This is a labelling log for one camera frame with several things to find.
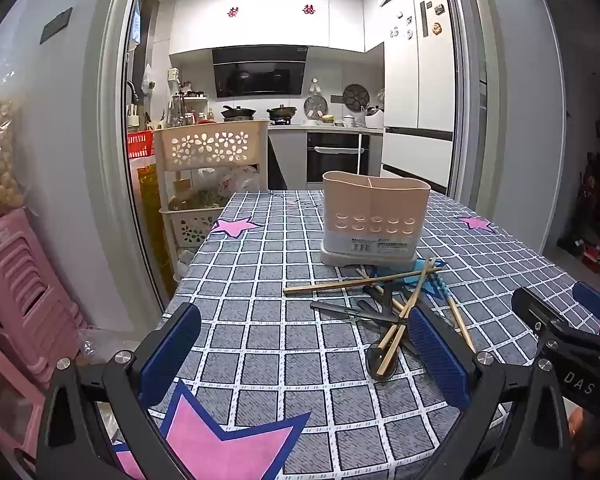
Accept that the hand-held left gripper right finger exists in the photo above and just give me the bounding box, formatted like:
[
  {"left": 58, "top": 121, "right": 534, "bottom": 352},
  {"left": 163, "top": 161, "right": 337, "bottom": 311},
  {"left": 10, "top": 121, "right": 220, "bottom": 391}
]
[{"left": 407, "top": 306, "right": 576, "bottom": 480}]

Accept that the round black multi-hole pan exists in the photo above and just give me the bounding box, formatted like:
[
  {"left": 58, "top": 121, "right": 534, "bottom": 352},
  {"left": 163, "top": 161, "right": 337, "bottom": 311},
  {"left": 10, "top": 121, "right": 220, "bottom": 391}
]
[{"left": 342, "top": 83, "right": 376, "bottom": 111}]

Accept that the beige plastic utensil holder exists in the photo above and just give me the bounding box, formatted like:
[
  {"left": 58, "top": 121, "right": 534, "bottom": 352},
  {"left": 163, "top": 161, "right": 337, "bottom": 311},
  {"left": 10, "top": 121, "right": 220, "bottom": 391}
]
[{"left": 320, "top": 170, "right": 432, "bottom": 266}]

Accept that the person's right hand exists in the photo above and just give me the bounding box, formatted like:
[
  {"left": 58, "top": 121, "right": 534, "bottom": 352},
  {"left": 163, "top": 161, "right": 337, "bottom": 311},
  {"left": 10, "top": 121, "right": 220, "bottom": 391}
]
[{"left": 568, "top": 407, "right": 593, "bottom": 441}]

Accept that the beige flower-pattern storage cart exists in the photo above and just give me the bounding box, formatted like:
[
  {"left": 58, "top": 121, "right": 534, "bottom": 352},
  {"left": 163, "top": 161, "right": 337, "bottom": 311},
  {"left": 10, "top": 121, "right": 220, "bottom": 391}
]
[{"left": 152, "top": 120, "right": 271, "bottom": 283}]

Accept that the white plastic bag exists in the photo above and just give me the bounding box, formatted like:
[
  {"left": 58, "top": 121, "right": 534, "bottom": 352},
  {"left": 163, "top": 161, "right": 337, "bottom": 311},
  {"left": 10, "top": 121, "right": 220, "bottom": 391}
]
[{"left": 192, "top": 164, "right": 262, "bottom": 196}]

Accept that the red plastic basket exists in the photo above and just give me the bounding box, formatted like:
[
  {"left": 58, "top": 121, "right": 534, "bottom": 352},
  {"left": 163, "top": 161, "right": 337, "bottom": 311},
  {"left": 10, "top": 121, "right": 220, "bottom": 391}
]
[{"left": 126, "top": 131, "right": 156, "bottom": 159}]

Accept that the rack of seasoning bottles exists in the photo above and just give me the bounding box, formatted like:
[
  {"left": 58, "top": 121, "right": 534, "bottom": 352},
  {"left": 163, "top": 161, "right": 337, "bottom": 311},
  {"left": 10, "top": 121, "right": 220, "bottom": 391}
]
[{"left": 167, "top": 89, "right": 212, "bottom": 127}]

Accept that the white refrigerator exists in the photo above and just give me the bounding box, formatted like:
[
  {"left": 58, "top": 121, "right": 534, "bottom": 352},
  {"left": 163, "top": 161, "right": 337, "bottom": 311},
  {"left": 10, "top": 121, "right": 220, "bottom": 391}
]
[{"left": 382, "top": 0, "right": 456, "bottom": 192}]

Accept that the round grey steamer rack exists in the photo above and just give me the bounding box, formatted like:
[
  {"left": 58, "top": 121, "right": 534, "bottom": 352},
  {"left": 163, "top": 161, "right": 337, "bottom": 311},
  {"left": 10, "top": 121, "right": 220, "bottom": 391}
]
[{"left": 303, "top": 96, "right": 329, "bottom": 120}]

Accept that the white kitchen countertop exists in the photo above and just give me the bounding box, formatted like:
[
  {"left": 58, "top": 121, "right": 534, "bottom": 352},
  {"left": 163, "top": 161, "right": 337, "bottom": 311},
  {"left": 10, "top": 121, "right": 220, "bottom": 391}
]
[{"left": 269, "top": 123, "right": 385, "bottom": 135}]

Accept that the black range hood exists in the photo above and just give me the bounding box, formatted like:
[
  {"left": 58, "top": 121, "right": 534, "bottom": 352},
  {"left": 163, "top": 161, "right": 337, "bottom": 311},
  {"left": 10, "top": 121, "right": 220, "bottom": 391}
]
[{"left": 211, "top": 46, "right": 308, "bottom": 99}]

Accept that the black built-in oven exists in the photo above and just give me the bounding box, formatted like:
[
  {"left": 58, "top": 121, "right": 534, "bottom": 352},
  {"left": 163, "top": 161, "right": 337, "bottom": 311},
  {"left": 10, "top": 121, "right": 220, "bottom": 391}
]
[{"left": 306, "top": 131, "right": 371, "bottom": 184}]

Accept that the white door frame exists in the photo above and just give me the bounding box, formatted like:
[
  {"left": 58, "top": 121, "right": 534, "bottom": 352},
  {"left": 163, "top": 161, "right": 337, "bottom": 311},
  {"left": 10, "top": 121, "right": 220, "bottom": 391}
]
[{"left": 82, "top": 0, "right": 488, "bottom": 331}]

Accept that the dark wall panel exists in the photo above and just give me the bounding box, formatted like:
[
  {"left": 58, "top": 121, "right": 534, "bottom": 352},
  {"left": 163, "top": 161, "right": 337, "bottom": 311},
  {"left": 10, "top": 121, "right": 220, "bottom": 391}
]
[{"left": 40, "top": 7, "right": 74, "bottom": 44}]

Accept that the checked star-print tablecloth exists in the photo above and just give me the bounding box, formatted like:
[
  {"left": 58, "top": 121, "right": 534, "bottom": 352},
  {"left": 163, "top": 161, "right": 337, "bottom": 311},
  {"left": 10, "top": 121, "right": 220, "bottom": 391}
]
[{"left": 95, "top": 189, "right": 600, "bottom": 480}]

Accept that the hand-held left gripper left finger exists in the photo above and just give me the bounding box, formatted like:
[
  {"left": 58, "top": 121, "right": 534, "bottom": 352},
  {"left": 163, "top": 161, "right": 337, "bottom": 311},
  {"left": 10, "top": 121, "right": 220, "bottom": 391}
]
[{"left": 15, "top": 302, "right": 203, "bottom": 480}]

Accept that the blue patterned wooden chopstick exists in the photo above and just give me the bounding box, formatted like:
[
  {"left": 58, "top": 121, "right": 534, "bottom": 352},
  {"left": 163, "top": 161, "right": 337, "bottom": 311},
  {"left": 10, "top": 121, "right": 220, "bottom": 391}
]
[{"left": 436, "top": 279, "right": 477, "bottom": 354}]

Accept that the group of fridge magnets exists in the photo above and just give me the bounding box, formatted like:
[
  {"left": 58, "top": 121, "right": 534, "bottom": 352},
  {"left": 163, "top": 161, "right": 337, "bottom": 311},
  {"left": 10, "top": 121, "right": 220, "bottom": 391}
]
[{"left": 389, "top": 0, "right": 447, "bottom": 41}]

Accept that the yellow oil bottle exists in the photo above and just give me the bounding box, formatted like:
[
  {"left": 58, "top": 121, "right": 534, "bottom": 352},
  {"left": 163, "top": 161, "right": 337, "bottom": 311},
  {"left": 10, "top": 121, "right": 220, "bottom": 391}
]
[{"left": 137, "top": 162, "right": 164, "bottom": 281}]

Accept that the black wok with lid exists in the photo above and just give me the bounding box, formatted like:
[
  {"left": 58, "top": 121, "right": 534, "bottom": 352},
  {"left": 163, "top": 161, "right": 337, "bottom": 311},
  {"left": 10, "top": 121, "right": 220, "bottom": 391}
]
[{"left": 221, "top": 105, "right": 257, "bottom": 122}]

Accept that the pink plastic stool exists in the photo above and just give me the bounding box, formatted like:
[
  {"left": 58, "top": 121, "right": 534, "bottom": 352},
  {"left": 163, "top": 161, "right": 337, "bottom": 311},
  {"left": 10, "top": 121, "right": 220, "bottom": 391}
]
[
  {"left": 0, "top": 317, "right": 56, "bottom": 466},
  {"left": 0, "top": 208, "right": 88, "bottom": 391}
]

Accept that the black-handled metal spoon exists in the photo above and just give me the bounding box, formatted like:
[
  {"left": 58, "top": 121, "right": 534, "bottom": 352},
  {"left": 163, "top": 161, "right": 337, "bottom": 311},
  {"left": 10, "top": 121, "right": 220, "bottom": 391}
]
[{"left": 366, "top": 341, "right": 403, "bottom": 377}]

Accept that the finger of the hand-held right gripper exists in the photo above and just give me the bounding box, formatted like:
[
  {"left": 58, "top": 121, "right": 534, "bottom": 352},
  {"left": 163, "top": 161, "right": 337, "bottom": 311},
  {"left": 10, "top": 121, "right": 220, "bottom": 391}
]
[
  {"left": 571, "top": 281, "right": 600, "bottom": 328},
  {"left": 511, "top": 286, "right": 600, "bottom": 358}
]

